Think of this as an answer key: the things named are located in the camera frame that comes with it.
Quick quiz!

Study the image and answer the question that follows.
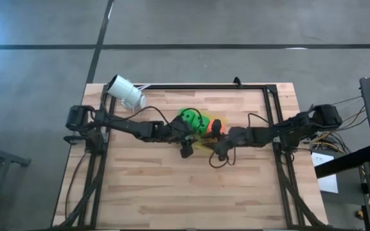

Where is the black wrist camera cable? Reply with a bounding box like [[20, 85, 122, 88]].
[[103, 105, 205, 132], [208, 146, 236, 169]]

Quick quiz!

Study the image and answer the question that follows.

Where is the white paper sheet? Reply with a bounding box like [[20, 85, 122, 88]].
[[311, 151, 339, 194]]

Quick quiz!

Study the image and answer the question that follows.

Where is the black metal rig frame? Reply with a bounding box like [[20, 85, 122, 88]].
[[55, 83, 332, 231]]

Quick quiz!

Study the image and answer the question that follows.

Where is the black support beam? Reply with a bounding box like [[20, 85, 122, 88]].
[[315, 144, 370, 179]]

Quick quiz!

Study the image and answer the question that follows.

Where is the yellow translucent plastic bin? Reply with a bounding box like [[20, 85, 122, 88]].
[[177, 108, 230, 155]]

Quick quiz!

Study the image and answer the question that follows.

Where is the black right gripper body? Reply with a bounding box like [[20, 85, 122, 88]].
[[209, 119, 252, 162]]

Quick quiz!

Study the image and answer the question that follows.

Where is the dark chair base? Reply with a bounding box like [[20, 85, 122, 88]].
[[0, 134, 31, 167]]

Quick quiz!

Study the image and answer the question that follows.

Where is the thin black cable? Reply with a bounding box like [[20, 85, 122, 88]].
[[331, 95, 364, 107]]

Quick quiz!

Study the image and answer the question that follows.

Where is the yellow cable bundle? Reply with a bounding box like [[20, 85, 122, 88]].
[[311, 133, 342, 153]]

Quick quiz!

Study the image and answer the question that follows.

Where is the orange foam die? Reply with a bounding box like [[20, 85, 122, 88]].
[[207, 119, 227, 135]]

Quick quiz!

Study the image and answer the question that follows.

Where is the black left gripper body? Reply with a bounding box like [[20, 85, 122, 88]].
[[168, 115, 196, 159]]

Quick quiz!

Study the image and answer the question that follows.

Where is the white lamp cable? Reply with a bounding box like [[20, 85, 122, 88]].
[[132, 83, 152, 113]]

